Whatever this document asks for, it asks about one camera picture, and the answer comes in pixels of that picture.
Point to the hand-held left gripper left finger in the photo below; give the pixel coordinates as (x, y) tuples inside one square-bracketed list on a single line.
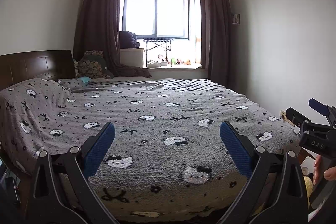
[(101, 150)]

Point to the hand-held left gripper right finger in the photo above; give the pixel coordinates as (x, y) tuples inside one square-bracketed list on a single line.
[(235, 149)]

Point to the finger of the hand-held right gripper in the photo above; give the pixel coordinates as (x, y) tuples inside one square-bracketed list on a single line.
[(317, 106), (295, 115)]

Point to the person's right hand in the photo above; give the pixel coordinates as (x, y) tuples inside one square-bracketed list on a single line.
[(318, 171)]

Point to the white plastic container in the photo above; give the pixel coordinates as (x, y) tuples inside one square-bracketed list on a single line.
[(307, 165)]

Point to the grey printed blanket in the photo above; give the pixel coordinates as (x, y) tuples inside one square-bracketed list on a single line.
[(162, 119)]

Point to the teal cloth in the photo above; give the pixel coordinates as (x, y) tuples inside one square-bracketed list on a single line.
[(85, 80)]

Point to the grey dotted pillow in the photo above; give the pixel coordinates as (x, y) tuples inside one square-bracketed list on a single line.
[(72, 83), (26, 108)]

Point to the striped bed sheet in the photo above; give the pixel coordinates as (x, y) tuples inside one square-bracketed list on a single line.
[(189, 85)]

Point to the dark patterned cushion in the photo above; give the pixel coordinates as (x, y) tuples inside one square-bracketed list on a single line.
[(92, 66)]

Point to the brown cloth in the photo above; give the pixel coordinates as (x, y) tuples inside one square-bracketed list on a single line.
[(134, 71)]

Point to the black smartphone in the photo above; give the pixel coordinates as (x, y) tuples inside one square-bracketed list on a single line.
[(11, 188)]

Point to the white storage box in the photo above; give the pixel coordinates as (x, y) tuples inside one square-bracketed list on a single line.
[(131, 57)]

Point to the yellow toy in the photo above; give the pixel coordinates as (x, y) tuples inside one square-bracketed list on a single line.
[(188, 61)]

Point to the white tray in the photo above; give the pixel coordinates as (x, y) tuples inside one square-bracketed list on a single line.
[(153, 64)]

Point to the dark red toy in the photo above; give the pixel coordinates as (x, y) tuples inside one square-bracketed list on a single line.
[(179, 61)]

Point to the wooden headboard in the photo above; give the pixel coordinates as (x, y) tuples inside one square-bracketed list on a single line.
[(36, 66)]

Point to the brown monkey plush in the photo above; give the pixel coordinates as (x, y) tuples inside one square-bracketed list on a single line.
[(160, 58)]

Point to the dark clothes pile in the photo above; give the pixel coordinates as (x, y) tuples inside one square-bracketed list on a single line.
[(128, 39)]

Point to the brown right curtain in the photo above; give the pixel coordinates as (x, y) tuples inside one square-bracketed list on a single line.
[(218, 29)]

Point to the brown curtain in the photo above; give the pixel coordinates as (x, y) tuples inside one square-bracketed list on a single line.
[(218, 29), (99, 16)]

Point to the black folding rack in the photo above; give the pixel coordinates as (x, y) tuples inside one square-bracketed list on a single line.
[(157, 41)]

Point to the brown left curtain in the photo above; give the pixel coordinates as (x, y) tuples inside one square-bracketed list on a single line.
[(99, 16)]

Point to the window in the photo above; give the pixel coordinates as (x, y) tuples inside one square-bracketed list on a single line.
[(141, 16)]

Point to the white wall socket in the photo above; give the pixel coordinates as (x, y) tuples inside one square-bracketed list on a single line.
[(283, 114)]

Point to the wall switch panel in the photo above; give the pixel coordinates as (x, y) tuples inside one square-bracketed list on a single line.
[(236, 19)]

